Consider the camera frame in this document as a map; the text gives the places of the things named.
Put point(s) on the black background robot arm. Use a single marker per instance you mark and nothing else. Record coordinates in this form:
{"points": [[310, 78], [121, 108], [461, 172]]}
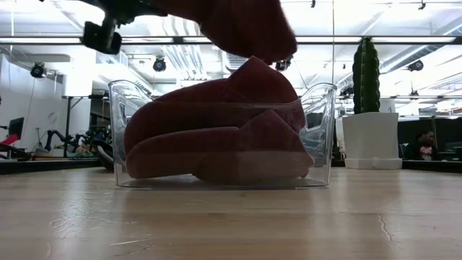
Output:
{"points": [[59, 138]]}

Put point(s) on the black ceiling spotlight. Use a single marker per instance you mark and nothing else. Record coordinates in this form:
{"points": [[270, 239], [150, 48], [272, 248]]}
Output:
{"points": [[38, 70], [159, 65], [416, 65], [282, 65]]}

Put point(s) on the long ceiling light bar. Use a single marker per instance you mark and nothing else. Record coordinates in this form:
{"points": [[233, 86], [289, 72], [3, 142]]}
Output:
{"points": [[54, 40]]}

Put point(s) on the black table leg stand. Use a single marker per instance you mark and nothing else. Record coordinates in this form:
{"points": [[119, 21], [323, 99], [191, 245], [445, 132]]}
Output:
{"points": [[68, 126]]}

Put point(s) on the black computer monitor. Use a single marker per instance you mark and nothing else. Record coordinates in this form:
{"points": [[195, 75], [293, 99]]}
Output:
{"points": [[16, 128]]}

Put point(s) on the red bar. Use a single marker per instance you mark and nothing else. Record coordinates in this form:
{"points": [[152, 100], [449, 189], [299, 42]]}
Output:
{"points": [[10, 139]]}

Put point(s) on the thin vertical pole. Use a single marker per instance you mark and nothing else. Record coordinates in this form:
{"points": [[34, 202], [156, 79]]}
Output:
{"points": [[333, 54]]}

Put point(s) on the clear plastic bin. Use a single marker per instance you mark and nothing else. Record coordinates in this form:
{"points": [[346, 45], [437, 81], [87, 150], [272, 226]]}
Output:
{"points": [[319, 108]]}

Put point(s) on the tall green cactus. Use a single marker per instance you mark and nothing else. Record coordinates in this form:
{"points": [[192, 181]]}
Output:
{"points": [[366, 76]]}

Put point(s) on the white square planter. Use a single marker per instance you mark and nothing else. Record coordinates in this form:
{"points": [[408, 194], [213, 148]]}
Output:
{"points": [[371, 135]]}

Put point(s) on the person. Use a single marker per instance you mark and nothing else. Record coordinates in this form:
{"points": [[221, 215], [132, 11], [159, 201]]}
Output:
{"points": [[426, 146]]}

